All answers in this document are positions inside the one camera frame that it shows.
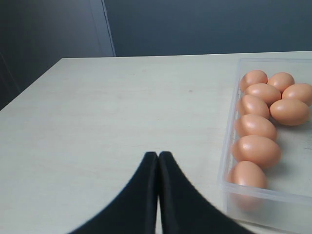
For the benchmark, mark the brown egg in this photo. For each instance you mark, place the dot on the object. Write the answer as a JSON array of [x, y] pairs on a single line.
[[252, 77], [266, 92], [281, 81], [255, 125], [260, 150], [254, 105], [299, 91], [290, 112], [247, 173]]

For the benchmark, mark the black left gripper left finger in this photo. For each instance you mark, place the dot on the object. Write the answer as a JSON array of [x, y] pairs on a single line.
[[134, 209]]

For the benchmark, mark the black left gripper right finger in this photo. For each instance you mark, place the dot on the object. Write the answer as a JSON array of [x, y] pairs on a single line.
[[183, 209]]

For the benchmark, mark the clear plastic egg bin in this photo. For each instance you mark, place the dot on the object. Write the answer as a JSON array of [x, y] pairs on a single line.
[[287, 202]]

